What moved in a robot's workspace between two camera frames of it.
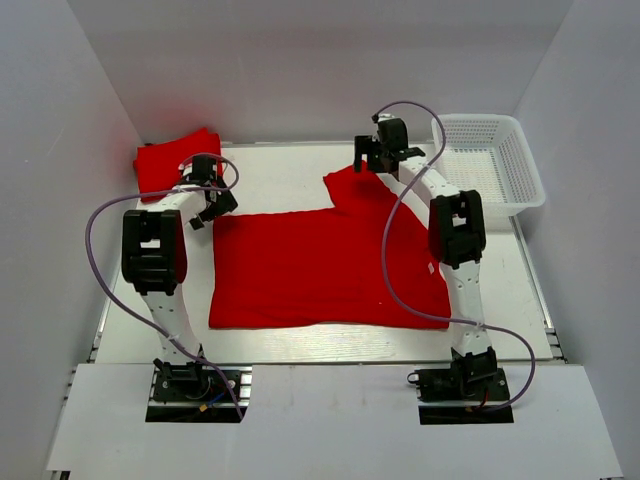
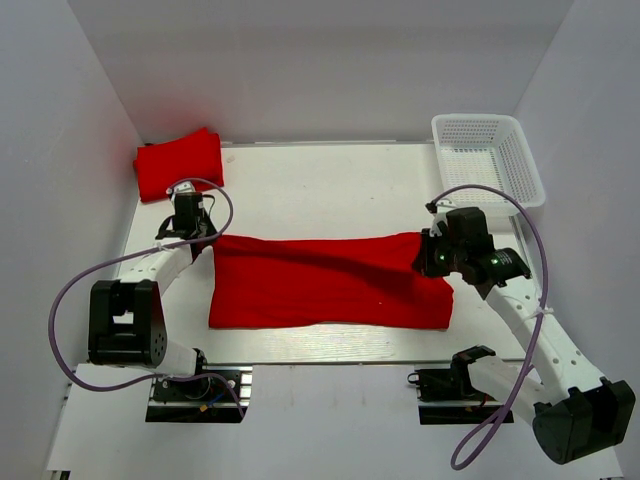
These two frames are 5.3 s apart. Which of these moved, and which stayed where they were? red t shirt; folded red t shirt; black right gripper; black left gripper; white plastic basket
Moved: black right gripper; red t shirt; black left gripper
Stayed: white plastic basket; folded red t shirt
